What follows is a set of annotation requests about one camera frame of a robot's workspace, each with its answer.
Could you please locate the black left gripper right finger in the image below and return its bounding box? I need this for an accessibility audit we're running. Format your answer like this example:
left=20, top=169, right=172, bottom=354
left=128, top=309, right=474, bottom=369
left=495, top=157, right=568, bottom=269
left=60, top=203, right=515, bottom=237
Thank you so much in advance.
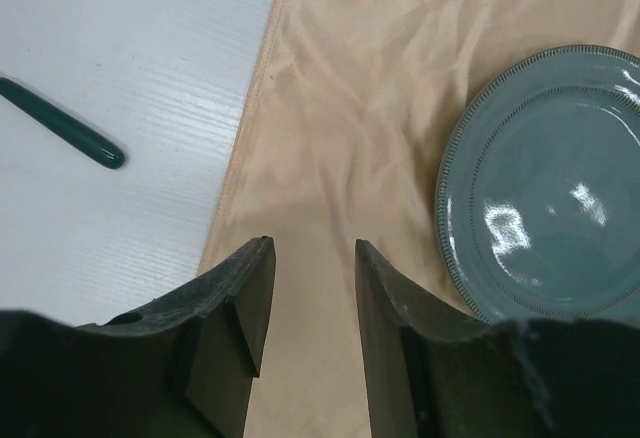
left=355, top=240, right=639, bottom=437

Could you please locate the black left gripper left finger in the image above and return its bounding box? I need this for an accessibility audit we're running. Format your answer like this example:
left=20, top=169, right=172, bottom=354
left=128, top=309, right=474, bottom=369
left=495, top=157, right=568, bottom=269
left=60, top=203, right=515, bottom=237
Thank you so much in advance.
left=1, top=237, right=276, bottom=437

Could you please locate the teal round plate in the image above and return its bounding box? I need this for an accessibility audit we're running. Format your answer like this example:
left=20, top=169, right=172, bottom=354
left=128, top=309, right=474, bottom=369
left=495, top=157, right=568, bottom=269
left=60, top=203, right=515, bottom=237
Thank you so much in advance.
left=435, top=45, right=639, bottom=323

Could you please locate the peach satin cloth napkin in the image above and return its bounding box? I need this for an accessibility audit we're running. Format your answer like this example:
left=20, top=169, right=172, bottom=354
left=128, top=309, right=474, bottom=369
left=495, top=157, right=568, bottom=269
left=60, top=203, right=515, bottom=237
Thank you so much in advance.
left=201, top=0, right=639, bottom=437

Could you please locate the gold fork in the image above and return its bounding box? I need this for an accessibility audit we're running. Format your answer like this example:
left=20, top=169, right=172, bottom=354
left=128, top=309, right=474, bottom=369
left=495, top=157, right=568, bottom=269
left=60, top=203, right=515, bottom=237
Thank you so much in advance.
left=1, top=77, right=126, bottom=170

